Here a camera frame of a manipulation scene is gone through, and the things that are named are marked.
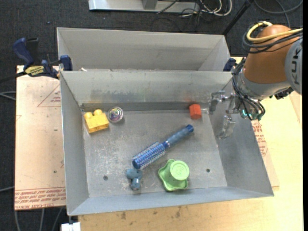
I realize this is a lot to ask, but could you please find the brown cardboard board, red print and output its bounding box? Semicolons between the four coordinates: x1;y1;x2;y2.
14;65;281;211

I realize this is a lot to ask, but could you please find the iridescent spinning top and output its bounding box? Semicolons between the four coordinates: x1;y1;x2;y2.
107;106;125;124

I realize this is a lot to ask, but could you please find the grey-blue toy figure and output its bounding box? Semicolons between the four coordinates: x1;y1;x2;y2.
126;168;143;191

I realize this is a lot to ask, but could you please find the blue round hairbrush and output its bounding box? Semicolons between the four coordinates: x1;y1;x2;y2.
131;124;194;171

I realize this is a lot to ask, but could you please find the grey metal bin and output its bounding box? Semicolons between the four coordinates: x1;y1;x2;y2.
57;27;275;217

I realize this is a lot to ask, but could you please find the orange-red small block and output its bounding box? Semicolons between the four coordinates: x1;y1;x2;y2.
189;103;202;120

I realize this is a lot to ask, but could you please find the green star-rimmed cup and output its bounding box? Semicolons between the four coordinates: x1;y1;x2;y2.
157;158;190;193

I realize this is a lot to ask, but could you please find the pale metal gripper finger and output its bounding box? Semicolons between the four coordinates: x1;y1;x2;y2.
216;114;236;140
208;97;221;116

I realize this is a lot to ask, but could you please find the yellow toy brick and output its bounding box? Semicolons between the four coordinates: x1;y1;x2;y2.
83;109;110;134

